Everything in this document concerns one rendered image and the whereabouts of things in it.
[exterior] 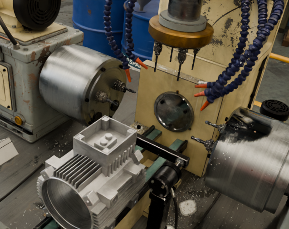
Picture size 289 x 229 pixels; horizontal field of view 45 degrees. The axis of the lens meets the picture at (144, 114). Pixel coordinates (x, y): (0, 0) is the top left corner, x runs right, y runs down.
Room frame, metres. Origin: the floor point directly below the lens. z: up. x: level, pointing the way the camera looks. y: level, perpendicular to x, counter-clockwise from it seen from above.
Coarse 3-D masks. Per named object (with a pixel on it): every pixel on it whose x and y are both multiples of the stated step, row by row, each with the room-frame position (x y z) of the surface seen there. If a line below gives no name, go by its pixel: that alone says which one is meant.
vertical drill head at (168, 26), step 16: (176, 0) 0.92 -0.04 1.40; (192, 0) 0.91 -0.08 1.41; (160, 16) 0.94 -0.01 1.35; (176, 16) 0.92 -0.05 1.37; (192, 16) 0.92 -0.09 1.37; (160, 32) 0.89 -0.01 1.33; (176, 32) 0.88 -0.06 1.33; (192, 32) 0.90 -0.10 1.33; (208, 32) 0.91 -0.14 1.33; (160, 48) 0.92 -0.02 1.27; (192, 48) 0.88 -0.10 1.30; (192, 64) 0.98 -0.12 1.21
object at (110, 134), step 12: (108, 120) 0.73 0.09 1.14; (84, 132) 0.67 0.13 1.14; (96, 132) 0.71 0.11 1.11; (108, 132) 0.71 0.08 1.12; (120, 132) 0.71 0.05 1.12; (132, 132) 0.69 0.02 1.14; (84, 144) 0.62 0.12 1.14; (96, 144) 0.65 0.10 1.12; (108, 144) 0.65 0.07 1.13; (120, 144) 0.63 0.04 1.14; (132, 144) 0.68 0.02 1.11; (84, 156) 0.62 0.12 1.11; (96, 156) 0.60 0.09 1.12; (108, 156) 0.59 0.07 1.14; (120, 156) 0.63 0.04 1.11; (108, 168) 0.60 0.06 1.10
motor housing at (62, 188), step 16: (64, 160) 0.64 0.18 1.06; (80, 160) 0.60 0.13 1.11; (128, 160) 0.66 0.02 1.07; (64, 176) 0.55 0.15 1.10; (80, 176) 0.56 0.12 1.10; (96, 176) 0.58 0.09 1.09; (112, 176) 0.60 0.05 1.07; (128, 176) 0.62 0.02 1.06; (144, 176) 0.67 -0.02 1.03; (48, 192) 0.59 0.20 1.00; (64, 192) 0.63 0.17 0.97; (80, 192) 0.53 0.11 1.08; (96, 192) 0.55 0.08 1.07; (128, 192) 0.61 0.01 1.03; (48, 208) 0.57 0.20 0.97; (64, 208) 0.59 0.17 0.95; (80, 208) 0.61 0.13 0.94; (96, 208) 0.52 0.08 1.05; (112, 208) 0.55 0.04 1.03; (64, 224) 0.55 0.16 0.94; (80, 224) 0.56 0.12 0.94; (96, 224) 0.51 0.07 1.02
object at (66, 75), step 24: (72, 48) 1.08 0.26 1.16; (48, 72) 1.00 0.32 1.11; (72, 72) 0.98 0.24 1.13; (96, 72) 0.97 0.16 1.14; (120, 72) 1.08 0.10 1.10; (48, 96) 0.98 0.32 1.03; (72, 96) 0.93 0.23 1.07; (96, 96) 0.96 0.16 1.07; (120, 96) 1.09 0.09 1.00; (96, 120) 0.96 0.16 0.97
